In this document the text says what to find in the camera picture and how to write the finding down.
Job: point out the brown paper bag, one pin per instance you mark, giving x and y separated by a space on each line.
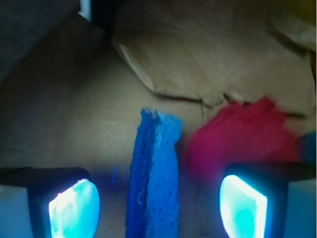
71 93

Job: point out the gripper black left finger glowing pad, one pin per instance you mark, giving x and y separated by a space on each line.
48 203

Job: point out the crumpled red paper ball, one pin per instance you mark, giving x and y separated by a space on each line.
241 133

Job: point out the teal textured ball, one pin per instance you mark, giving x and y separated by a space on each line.
308 148

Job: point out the blue sponge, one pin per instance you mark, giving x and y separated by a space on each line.
153 201

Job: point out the white plastic bin lid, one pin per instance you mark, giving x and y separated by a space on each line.
85 10

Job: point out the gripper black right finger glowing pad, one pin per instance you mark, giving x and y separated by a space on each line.
269 200

